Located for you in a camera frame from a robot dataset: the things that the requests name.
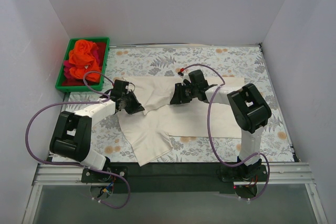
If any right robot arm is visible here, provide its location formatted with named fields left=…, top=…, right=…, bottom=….
left=170, top=68, right=271, bottom=181

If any floral table mat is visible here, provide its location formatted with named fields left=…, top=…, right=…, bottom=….
left=52, top=46, right=300, bottom=163

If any aluminium frame rail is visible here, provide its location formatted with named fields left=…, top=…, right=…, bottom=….
left=23, top=162, right=328, bottom=223

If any cream t shirt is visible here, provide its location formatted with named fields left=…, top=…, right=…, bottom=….
left=117, top=76, right=246, bottom=167

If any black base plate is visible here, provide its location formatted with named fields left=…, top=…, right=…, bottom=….
left=81, top=163, right=268, bottom=195

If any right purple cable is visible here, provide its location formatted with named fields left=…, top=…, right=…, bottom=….
left=178, top=63, right=270, bottom=201

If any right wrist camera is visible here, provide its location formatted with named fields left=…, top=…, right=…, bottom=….
left=177, top=68, right=190, bottom=82

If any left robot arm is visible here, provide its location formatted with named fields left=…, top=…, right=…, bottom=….
left=49, top=80, right=144, bottom=182

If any orange t shirt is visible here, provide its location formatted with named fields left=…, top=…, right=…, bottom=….
left=67, top=39, right=106, bottom=82

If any purple cable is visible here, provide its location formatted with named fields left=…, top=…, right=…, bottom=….
left=25, top=71, right=132, bottom=209
left=178, top=63, right=270, bottom=201

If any green plastic bin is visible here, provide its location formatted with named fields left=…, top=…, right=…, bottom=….
left=55, top=37, right=110, bottom=92

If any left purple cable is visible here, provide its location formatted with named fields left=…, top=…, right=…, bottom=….
left=25, top=71, right=132, bottom=209

